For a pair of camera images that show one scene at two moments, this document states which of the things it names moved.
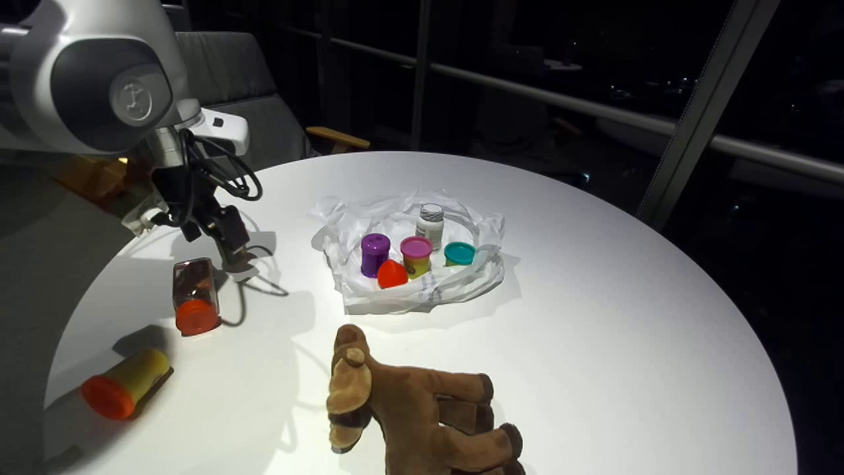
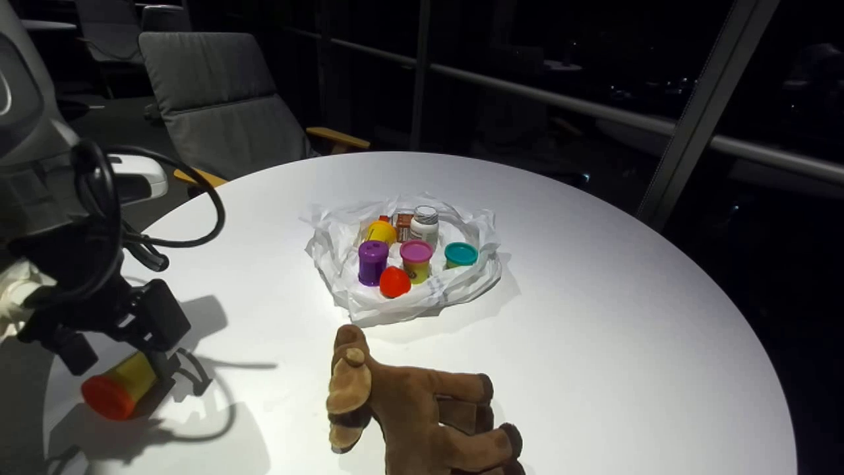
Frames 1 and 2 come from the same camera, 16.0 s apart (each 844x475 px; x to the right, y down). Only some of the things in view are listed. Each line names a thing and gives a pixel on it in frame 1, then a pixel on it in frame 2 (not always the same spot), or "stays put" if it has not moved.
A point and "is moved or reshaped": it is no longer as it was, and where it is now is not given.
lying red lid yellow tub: [123, 391] stays put
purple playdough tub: [373, 251] is moved or reshaped
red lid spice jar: [196, 297] -> [406, 226]
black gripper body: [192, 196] -> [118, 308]
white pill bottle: [431, 226] stays put
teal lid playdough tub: [461, 254] stays put
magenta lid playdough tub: [419, 254] stays put
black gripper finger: [231, 227] -> [167, 363]
